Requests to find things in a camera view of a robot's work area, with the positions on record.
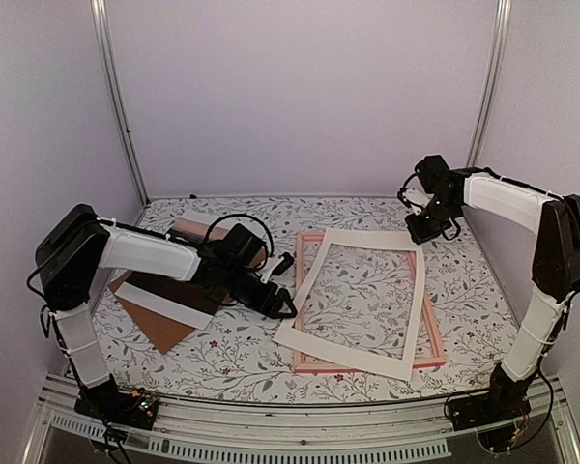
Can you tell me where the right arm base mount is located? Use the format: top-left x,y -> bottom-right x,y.
444,393 -> 531,431

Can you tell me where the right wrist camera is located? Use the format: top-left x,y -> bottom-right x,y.
397,187 -> 430,216

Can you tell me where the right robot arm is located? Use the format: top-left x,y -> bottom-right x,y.
397,155 -> 580,429

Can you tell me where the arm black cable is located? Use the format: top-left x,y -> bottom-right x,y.
201,212 -> 276,272
439,217 -> 463,242

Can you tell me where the white mat board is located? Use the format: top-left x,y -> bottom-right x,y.
274,228 -> 425,381

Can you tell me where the aluminium corner post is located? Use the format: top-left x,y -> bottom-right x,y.
90,0 -> 151,207
466,0 -> 512,167

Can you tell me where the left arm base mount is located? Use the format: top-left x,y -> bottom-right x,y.
74,386 -> 159,430

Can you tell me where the left aluminium corner post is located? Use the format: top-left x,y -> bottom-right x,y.
90,0 -> 151,207

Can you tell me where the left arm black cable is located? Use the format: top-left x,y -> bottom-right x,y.
201,212 -> 276,272

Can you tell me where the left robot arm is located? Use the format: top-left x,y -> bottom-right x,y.
27,204 -> 298,422

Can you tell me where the right aluminium corner post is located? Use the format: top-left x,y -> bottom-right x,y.
466,0 -> 512,167

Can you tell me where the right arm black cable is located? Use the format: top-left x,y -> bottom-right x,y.
439,217 -> 463,242

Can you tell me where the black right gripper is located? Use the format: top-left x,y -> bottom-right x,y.
405,195 -> 460,245

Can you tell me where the photo print with white border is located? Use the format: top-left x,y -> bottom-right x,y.
111,211 -> 270,329

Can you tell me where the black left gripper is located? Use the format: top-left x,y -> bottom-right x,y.
221,263 -> 298,319

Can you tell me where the brown backing board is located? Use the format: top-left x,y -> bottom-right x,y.
115,294 -> 222,354

